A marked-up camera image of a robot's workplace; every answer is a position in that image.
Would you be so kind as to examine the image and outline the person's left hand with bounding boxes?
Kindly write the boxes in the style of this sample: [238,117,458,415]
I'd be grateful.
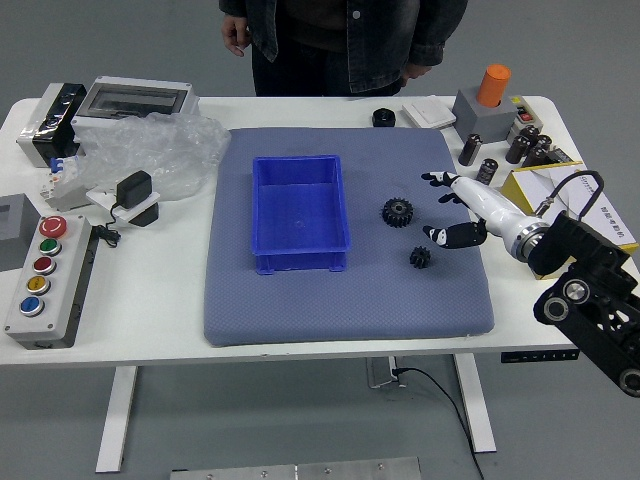
[402,62,431,84]

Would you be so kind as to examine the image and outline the big black gear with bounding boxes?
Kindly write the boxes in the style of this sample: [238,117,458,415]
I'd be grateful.
[381,197,416,229]

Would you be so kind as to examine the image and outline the grey push button control box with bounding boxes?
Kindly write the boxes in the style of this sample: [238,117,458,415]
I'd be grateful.
[2,215,99,350]

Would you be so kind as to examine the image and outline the grey block holder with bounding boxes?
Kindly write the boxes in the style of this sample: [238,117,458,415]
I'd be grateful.
[453,87,519,144]

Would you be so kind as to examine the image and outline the white table leg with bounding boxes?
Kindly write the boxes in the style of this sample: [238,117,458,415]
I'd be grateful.
[94,366,139,474]
[452,353,498,454]

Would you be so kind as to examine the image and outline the orange cylinder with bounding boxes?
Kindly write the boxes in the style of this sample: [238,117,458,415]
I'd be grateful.
[475,63,512,107]

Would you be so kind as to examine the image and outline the white switch with red button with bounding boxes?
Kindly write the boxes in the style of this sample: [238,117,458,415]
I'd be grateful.
[507,95,544,141]

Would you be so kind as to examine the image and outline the person's right hand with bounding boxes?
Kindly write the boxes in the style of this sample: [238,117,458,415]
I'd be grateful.
[220,12,254,56]

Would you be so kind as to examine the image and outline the black table control panel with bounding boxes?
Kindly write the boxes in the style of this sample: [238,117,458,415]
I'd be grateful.
[500,349,581,364]

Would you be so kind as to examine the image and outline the white and black socket block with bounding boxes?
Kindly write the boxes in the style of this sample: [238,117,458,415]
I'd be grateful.
[85,185,161,229]

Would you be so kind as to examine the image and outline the grey under-table power box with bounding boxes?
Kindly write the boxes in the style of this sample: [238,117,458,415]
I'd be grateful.
[366,356,405,390]

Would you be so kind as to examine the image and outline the grey square box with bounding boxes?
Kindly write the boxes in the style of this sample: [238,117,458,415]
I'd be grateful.
[0,193,41,274]

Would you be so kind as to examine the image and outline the blue-grey padded mat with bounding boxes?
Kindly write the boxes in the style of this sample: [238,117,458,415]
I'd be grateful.
[202,127,496,349]

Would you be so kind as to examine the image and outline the person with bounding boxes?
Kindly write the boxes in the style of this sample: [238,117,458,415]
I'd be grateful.
[218,0,470,98]

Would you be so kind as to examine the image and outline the silver metal plate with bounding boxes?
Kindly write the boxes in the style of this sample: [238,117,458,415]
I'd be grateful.
[169,455,422,480]

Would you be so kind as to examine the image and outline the yellow and white carton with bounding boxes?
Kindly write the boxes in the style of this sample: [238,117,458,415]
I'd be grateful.
[501,160,640,281]

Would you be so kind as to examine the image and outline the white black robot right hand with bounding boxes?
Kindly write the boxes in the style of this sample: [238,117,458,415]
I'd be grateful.
[421,169,532,250]

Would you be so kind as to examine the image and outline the clear plastic bag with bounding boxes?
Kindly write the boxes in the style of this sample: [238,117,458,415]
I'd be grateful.
[74,112,232,202]

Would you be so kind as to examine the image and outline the black power cable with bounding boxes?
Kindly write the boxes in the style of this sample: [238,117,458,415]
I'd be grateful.
[392,367,486,480]

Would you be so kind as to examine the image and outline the white circuit breaker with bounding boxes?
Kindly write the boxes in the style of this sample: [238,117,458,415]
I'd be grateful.
[38,154,94,214]

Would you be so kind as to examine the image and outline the black and grey switch box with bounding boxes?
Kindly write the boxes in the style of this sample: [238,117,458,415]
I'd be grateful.
[15,82,89,169]

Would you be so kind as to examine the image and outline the black adapter cord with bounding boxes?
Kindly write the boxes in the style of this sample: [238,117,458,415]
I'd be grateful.
[92,202,124,249]

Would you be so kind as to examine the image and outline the white wall switch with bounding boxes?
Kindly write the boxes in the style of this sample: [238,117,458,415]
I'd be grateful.
[402,97,457,129]

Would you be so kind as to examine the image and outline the blue plastic box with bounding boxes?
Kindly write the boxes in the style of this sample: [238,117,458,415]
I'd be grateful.
[251,154,352,276]

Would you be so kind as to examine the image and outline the black power adapter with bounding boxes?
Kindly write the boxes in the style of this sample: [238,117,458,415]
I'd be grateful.
[115,170,154,209]

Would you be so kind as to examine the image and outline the grey distribution box clear cover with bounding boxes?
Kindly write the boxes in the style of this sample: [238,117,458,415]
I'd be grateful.
[72,75,201,124]

